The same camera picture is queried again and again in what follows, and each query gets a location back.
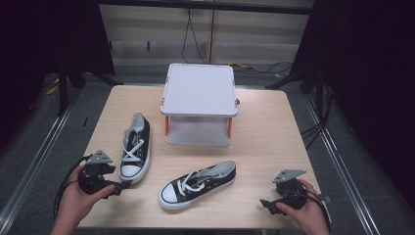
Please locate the white two-tier shoe rack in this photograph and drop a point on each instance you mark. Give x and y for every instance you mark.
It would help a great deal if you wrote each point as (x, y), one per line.
(199, 89)

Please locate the metal floor rail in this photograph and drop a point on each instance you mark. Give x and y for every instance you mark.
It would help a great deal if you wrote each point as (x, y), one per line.
(36, 153)
(339, 163)

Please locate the person's left hand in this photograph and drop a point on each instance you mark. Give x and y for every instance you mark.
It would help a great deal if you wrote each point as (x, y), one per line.
(73, 202)

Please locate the grey tape strip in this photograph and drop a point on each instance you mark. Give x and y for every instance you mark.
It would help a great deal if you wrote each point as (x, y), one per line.
(324, 197)

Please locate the black white canvas sneaker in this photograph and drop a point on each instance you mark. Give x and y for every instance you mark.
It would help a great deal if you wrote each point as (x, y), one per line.
(135, 153)
(195, 184)

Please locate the yellow floor tape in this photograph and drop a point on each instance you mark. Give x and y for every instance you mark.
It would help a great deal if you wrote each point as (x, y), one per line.
(52, 89)

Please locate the black metal stand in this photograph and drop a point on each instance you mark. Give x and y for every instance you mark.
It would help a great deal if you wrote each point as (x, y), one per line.
(313, 81)
(65, 84)

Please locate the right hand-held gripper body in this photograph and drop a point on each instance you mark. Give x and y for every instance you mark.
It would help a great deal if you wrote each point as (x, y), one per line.
(290, 192)

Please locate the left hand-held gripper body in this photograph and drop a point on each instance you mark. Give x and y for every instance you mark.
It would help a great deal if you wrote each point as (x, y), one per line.
(94, 182)

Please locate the person's right hand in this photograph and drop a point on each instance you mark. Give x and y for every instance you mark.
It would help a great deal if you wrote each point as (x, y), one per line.
(310, 215)

